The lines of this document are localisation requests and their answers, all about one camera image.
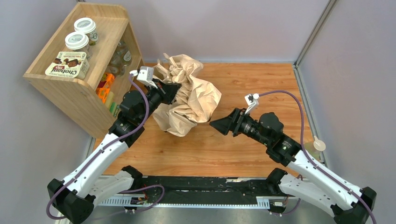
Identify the white-lidded jar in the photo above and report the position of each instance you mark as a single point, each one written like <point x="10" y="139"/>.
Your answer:
<point x="78" y="42"/>
<point x="88" y="27"/>

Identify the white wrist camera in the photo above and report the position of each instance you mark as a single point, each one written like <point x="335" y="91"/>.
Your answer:
<point x="252" y="101"/>
<point x="145" y="76"/>

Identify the back white-lidded jar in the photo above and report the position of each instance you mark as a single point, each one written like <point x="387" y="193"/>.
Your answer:
<point x="88" y="27"/>

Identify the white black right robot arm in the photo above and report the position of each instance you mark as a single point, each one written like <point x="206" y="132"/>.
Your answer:
<point x="345" y="202"/>

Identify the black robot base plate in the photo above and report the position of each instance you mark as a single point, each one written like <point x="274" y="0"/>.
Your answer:
<point x="210" y="190"/>

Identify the pale green pump bottle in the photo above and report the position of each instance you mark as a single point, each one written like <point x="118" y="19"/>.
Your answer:
<point x="315" y="147"/>

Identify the front white-lidded jar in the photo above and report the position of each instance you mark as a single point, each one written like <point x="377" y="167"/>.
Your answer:
<point x="78" y="42"/>

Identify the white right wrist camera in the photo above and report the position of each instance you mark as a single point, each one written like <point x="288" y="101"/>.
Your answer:
<point x="252" y="101"/>

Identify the green box on shelf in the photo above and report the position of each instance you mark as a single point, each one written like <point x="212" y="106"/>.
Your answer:
<point x="114" y="109"/>

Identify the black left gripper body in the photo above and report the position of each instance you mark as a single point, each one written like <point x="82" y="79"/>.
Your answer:
<point x="166" y="92"/>

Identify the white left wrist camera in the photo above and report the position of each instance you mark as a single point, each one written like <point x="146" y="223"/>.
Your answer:
<point x="145" y="76"/>

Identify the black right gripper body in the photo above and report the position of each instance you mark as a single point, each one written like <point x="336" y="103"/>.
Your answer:
<point x="236" y="122"/>

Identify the Chobani yogurt pack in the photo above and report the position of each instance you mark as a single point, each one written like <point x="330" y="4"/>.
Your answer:
<point x="69" y="65"/>

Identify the orange box on shelf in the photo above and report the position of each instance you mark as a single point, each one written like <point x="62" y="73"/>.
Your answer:
<point x="104" y="86"/>

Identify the aluminium frame rail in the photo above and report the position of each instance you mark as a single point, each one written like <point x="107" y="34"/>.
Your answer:
<point x="134" y="192"/>

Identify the glass jars in shelf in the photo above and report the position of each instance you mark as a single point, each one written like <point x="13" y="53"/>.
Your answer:
<point x="120" y="60"/>

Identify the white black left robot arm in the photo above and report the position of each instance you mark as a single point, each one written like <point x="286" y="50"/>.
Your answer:
<point x="80" y="192"/>

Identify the wooden shelf unit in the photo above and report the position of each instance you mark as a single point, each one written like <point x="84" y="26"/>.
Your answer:
<point x="69" y="79"/>

